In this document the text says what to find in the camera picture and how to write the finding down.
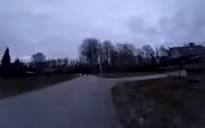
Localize grey asphalt road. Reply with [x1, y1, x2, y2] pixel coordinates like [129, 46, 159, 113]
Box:
[0, 73, 169, 128]

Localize row of bare trees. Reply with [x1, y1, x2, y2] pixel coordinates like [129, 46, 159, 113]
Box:
[78, 37, 169, 74]

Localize bare round tree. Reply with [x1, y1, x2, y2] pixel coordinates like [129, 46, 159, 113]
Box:
[31, 52, 47, 71]

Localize dark grass verge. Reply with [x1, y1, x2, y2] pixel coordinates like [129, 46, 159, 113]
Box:
[0, 72, 81, 101]
[110, 76, 205, 128]

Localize dark house with roof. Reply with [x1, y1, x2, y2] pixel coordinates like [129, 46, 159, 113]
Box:
[158, 42, 205, 83]

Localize dark conifer tree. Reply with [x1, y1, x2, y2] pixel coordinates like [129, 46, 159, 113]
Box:
[0, 46, 12, 78]

